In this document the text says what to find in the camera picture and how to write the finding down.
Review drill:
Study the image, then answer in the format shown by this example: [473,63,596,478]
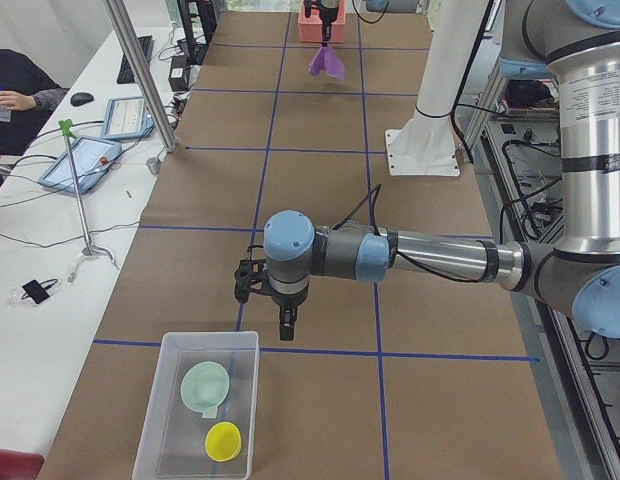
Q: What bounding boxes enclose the pink plastic bin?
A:
[298,1,346,43]

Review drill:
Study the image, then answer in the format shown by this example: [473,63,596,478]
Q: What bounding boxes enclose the purple cloth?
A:
[309,45,346,82]

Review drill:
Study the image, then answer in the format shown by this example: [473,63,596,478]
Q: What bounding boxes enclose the seated person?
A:
[0,49,67,158]

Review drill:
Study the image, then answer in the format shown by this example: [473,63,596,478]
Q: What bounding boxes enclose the mint green bowl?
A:
[180,361,230,418]

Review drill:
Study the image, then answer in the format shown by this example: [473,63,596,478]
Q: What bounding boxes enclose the black power adapter box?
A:
[168,55,191,92]

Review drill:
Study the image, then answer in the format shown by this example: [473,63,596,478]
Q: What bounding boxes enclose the red object at corner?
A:
[0,449,44,480]

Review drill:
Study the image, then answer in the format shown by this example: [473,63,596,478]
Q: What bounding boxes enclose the black computer mouse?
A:
[70,92,94,107]

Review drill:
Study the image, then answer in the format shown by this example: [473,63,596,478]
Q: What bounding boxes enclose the blue teach pendant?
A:
[101,96,154,141]
[38,136,122,195]

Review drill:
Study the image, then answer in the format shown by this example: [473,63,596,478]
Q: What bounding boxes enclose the black small device with strap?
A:
[21,278,59,304]

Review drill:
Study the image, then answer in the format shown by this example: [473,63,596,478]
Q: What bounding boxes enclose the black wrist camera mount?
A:
[234,244,270,304]
[303,0,319,18]

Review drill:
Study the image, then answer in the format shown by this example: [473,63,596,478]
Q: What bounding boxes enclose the yellow plastic cup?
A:
[204,421,243,462]

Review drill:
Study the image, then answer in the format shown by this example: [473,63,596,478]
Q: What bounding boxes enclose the metal stand with green clip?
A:
[58,119,118,283]

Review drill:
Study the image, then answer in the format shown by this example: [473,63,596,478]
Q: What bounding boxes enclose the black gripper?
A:
[319,4,339,46]
[272,289,308,341]

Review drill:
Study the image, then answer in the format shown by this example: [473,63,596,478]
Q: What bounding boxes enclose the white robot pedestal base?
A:
[385,0,491,177]

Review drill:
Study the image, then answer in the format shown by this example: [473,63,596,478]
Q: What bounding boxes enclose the clear plastic storage box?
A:
[132,331,260,479]

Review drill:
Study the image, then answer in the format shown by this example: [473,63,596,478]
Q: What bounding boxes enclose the black keyboard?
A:
[116,34,155,85]

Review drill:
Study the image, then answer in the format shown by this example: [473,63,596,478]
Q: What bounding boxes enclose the blue teach pendant far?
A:
[101,96,154,141]

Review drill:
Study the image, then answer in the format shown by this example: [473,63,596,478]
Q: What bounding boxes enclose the blue teach pendant near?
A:
[38,136,122,195]

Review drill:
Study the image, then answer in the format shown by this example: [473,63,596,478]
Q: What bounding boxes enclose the aluminium frame post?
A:
[104,0,177,153]

